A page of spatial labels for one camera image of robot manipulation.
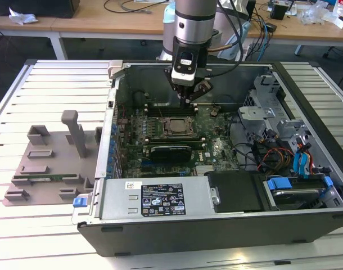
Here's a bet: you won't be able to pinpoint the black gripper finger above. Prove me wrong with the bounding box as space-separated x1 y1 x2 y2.
185 78 214 110
164 67 187 110

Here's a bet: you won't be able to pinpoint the silver CPU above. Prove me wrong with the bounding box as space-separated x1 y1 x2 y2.
170 119 189 134

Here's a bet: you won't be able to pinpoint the metal socket cover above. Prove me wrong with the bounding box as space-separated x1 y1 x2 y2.
163 117 196 138

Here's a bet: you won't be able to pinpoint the CPU socket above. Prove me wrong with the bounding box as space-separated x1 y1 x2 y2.
161 116 198 139

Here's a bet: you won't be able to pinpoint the black RAM slots bank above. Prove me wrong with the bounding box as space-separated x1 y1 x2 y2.
145 103 199 118
145 134 206 150

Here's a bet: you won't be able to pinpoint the white power strip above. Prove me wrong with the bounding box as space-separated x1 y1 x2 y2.
235 44 252 62

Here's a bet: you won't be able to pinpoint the silver drive cage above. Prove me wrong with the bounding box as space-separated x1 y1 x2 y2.
237 74 314 158

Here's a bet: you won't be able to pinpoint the green motherboard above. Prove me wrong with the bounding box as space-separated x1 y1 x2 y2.
115 105 244 179

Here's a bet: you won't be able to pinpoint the grey plastic case latch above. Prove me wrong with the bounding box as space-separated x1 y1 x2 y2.
107 60 124 80

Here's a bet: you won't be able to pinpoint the black graphics card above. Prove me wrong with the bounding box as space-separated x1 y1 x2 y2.
147 144 193 164

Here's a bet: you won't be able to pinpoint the black computer tower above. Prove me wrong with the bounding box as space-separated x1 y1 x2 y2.
246 0 257 22

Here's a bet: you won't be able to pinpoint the small black container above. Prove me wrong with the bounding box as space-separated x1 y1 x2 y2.
269 1 291 21

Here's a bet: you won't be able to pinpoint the wooden desk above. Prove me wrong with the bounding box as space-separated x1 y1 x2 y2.
244 0 343 57
0 0 175 60

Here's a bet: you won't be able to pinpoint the black plastic air shroud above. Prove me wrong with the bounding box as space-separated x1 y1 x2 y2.
207 171 275 214

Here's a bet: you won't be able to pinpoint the clear plastic bags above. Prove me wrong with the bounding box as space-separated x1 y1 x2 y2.
297 1 336 26

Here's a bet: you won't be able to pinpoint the hard disk in blue carrier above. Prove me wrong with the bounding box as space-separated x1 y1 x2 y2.
263 174 335 211

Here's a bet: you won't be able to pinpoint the silver power supply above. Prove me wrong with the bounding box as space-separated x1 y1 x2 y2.
99 176 222 222

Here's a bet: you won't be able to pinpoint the grey parts rack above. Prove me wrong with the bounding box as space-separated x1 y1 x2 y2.
2 110 105 208

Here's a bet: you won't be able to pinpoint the black PC case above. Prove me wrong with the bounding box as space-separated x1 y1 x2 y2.
71 60 343 257

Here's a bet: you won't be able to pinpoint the green RAM stick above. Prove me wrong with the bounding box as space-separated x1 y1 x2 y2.
27 174 77 181

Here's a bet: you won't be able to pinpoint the wide black box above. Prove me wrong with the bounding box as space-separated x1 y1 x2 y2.
0 0 81 18

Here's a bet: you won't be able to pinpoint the crumpled white paper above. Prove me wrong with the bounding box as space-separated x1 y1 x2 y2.
8 7 39 26

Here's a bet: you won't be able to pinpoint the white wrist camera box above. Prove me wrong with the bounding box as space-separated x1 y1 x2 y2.
170 49 197 87

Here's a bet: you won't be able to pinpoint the black cable with gold plug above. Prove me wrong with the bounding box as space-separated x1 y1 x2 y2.
209 0 247 54

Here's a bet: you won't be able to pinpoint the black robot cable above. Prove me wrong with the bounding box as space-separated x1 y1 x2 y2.
206 0 247 78

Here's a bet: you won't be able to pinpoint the coloured power wire bundle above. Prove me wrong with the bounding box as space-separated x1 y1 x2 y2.
254 140 295 174

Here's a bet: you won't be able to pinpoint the flat blue wire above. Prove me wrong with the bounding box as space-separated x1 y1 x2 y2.
294 148 312 180

